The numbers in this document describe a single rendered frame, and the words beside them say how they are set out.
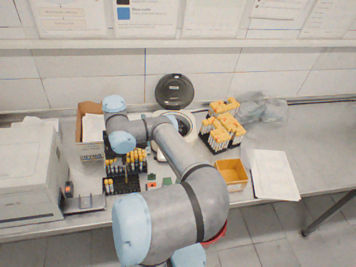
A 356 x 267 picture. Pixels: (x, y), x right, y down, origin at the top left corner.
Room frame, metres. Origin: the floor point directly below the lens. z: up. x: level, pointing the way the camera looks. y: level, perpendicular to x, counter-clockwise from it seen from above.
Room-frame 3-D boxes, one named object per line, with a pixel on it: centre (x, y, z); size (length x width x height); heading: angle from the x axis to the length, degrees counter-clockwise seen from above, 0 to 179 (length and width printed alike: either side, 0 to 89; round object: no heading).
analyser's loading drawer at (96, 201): (0.47, 0.36, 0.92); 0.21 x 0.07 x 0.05; 108
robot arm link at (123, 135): (0.53, 0.16, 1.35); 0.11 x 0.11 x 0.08; 26
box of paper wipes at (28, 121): (0.82, 0.72, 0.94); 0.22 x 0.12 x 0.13; 112
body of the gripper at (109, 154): (0.61, 0.23, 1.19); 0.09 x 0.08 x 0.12; 109
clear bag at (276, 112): (1.29, -0.59, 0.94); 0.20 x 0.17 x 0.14; 83
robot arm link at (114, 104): (0.61, 0.22, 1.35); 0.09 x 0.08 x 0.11; 26
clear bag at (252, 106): (1.26, -0.41, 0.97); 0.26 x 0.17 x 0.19; 123
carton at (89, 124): (0.88, 0.38, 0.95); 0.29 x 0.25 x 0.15; 18
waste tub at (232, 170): (0.73, -0.29, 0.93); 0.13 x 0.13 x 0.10; 17
